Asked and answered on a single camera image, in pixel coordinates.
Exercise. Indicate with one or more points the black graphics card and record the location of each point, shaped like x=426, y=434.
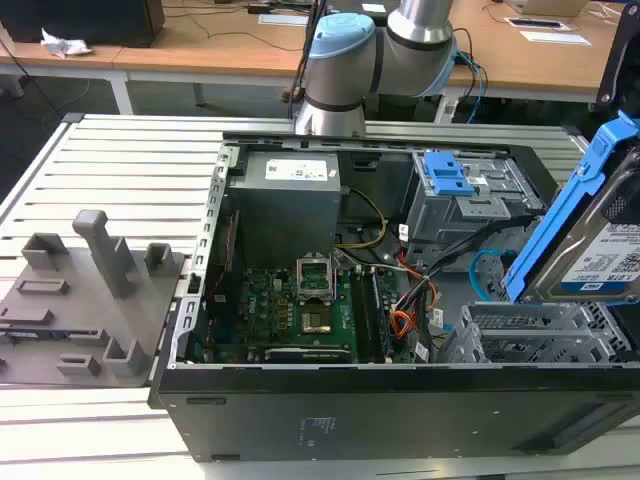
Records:
x=307, y=355

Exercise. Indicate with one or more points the hard disk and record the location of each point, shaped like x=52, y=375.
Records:
x=575, y=240

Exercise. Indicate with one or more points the black computer tower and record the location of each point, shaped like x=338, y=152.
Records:
x=85, y=20

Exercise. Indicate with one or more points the black open PC case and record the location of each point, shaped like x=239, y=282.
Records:
x=380, y=415

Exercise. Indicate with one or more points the RAM slot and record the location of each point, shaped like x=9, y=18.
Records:
x=361, y=315

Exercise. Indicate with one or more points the grey parts rack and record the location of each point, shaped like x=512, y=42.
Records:
x=75, y=310

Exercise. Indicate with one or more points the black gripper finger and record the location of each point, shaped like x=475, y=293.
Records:
x=627, y=195

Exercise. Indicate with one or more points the wooden desk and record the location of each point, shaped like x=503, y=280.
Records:
x=225, y=50

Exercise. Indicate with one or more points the crumpled white paper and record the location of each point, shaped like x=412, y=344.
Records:
x=62, y=45

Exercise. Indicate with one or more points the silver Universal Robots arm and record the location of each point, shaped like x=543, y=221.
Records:
x=340, y=75

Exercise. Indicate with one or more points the RAM stick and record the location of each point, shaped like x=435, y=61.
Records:
x=381, y=315

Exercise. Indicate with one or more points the black power adapter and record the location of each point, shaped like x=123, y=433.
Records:
x=260, y=8

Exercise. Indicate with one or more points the grey optical drive cage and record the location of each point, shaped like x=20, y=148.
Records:
x=450, y=220

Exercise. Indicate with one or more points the blue plastic drive latch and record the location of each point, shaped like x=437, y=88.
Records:
x=446, y=175

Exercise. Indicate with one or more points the grey metal disk bay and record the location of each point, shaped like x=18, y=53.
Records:
x=520, y=335

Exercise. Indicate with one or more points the CPU socket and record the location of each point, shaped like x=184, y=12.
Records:
x=316, y=321

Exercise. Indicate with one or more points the grey power supply unit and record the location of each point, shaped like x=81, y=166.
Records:
x=285, y=210

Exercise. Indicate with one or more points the green motherboard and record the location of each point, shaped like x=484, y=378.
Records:
x=265, y=310

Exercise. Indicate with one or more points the white paper sheet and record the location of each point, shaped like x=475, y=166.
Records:
x=555, y=37

